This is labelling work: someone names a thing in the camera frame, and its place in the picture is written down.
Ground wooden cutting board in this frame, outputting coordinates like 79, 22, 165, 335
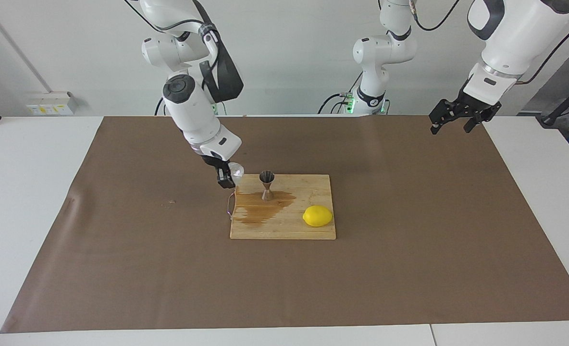
230, 174, 336, 240

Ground white wall socket box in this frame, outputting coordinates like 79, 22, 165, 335
26, 91, 77, 116

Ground black left base cables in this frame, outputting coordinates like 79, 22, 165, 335
318, 71, 391, 115

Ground brown paper table mat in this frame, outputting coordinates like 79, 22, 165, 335
1, 115, 569, 333

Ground yellow lemon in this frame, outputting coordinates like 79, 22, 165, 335
302, 205, 334, 227

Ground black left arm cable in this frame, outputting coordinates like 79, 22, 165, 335
409, 0, 569, 86

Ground small clear plastic cup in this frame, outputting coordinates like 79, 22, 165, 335
227, 163, 245, 187

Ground steel double jigger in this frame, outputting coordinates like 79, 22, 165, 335
259, 171, 275, 201

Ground black stand pole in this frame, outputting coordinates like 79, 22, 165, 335
537, 77, 569, 128

